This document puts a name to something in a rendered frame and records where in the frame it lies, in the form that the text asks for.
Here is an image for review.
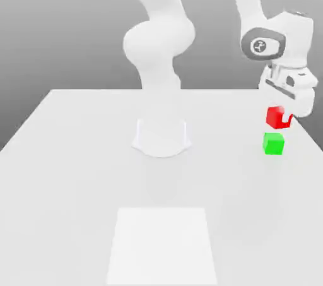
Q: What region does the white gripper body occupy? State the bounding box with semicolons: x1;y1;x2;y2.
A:
258;73;317;118

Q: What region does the small red cube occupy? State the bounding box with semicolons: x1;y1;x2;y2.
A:
266;105;294;130

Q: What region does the small green cube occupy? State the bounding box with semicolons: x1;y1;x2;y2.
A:
262;132;286;156

